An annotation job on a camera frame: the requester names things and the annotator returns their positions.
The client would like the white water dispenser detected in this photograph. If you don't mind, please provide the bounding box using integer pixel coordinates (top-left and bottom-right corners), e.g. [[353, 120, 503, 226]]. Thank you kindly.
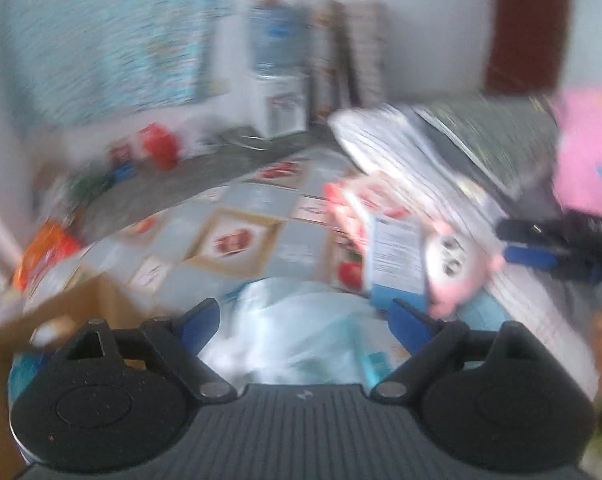
[[253, 70, 312, 138]]

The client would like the small red box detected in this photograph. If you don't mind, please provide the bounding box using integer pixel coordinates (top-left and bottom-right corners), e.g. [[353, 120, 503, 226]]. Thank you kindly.
[[108, 142, 134, 168]]

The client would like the patterned roll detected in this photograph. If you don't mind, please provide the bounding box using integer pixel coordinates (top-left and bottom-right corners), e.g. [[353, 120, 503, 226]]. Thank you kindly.
[[312, 2, 350, 116], [348, 2, 389, 107]]

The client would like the teal floral cloth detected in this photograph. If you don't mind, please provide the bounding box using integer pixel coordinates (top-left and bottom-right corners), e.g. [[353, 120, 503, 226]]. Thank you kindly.
[[0, 0, 232, 126]]

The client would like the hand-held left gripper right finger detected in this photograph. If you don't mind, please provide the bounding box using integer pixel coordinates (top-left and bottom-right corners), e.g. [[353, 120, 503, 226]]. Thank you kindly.
[[368, 298, 537, 403]]

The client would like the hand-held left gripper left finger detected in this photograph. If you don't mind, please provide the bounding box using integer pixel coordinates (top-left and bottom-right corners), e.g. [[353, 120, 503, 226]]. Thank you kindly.
[[56, 298, 237, 403]]

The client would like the red and white wipes packet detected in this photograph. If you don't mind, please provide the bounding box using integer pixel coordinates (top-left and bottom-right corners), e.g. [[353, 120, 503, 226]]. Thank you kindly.
[[323, 172, 412, 261]]

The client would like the red plastic bag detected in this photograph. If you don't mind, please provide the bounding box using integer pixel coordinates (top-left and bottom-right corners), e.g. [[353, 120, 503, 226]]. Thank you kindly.
[[136, 122, 182, 171]]

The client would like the printed tablecloth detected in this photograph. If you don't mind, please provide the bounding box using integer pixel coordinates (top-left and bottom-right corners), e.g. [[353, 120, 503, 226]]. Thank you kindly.
[[76, 150, 482, 321]]

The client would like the blue water bottle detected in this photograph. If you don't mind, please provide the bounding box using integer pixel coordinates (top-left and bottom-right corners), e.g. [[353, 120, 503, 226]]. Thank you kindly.
[[246, 0, 312, 73]]

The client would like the cardboard box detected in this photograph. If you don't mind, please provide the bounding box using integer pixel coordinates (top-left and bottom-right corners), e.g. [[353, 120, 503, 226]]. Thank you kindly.
[[0, 272, 152, 480]]

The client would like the blue and white carton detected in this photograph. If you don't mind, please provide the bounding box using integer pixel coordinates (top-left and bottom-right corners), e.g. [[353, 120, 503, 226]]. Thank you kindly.
[[363, 210, 429, 311]]

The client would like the pale green plastic bag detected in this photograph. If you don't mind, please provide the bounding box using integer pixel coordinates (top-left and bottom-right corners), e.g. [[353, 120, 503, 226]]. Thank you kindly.
[[198, 277, 412, 391]]

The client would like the orange snack packet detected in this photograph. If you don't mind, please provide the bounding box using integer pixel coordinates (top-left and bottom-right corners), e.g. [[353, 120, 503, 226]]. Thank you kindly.
[[13, 220, 84, 291]]

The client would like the pink plush toy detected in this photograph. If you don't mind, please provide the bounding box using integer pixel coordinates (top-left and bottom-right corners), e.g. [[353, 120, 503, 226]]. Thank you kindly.
[[423, 222, 507, 318]]

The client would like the pink garment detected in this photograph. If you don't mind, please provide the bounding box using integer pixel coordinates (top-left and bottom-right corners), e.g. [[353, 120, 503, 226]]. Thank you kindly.
[[551, 82, 602, 213]]

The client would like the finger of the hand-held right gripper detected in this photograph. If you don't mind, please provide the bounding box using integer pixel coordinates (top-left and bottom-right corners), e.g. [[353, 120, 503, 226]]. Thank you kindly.
[[496, 217, 568, 242], [504, 241, 559, 272]]

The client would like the grey patterned cloth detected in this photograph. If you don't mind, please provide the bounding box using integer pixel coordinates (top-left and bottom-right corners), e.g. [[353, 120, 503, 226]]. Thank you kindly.
[[416, 95, 562, 201]]

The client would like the brown door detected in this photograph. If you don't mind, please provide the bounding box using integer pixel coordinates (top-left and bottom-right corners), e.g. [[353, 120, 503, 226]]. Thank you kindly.
[[486, 0, 577, 96]]

